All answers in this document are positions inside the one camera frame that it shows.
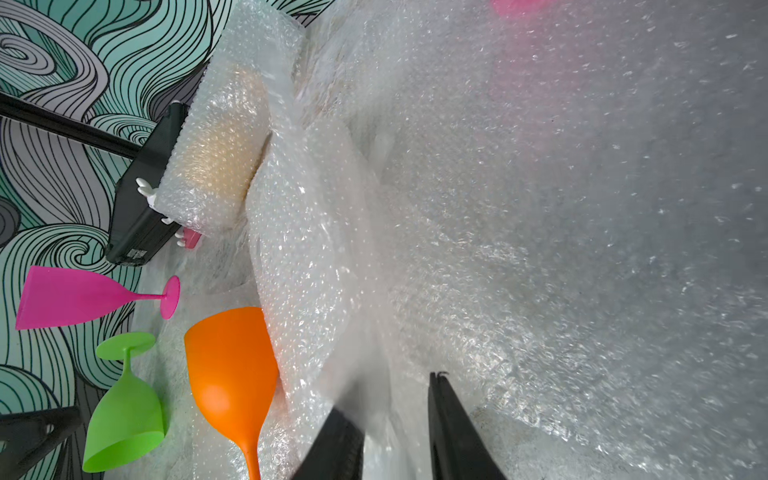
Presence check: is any bubble orange glass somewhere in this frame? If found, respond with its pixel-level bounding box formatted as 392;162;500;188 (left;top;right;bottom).
184;307;279;479

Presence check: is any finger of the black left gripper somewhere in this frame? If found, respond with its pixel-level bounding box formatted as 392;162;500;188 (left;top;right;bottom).
1;406;81;479

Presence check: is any bubble green glass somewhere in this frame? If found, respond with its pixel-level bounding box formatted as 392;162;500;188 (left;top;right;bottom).
82;332;166;473

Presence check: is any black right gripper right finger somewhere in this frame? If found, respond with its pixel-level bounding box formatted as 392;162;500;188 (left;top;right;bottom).
428;372;506;480

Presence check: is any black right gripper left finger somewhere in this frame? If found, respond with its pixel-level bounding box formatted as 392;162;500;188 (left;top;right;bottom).
291;408;365;480

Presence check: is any pink wine glass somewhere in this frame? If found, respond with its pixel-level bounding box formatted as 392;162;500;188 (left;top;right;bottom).
16;266;181;330
490;0;549;17

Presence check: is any black ribbed case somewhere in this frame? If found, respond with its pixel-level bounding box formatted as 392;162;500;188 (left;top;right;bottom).
105;101;189;266

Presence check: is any clear bubble wrap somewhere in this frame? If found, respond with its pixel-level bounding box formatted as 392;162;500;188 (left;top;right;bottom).
247;119;391;475
303;1;767;479

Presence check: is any white bunny phone stand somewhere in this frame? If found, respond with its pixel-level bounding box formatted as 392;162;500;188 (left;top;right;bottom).
136;177;202;250

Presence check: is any bubble yellow glass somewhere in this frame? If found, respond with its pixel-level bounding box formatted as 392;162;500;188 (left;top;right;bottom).
154;1;303;237

